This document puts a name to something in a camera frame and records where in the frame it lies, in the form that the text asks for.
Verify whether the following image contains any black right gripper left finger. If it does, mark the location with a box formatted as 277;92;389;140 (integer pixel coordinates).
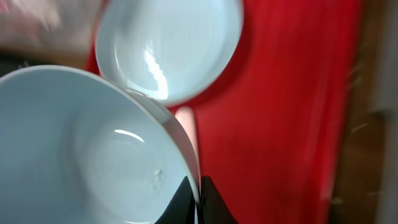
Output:
155;177;195;224

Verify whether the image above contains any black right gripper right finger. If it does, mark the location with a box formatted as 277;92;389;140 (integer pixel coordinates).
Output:
198;176;238;224

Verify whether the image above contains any light blue bowl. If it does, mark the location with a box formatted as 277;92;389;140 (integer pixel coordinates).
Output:
1;65;200;223

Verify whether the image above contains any grey dishwasher rack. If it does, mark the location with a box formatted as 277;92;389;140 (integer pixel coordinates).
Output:
374;0;397;223

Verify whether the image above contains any red plastic tray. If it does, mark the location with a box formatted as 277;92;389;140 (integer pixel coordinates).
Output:
85;0;364;224

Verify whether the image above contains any light blue plate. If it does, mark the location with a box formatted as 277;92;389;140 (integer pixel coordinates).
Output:
95;0;244;106

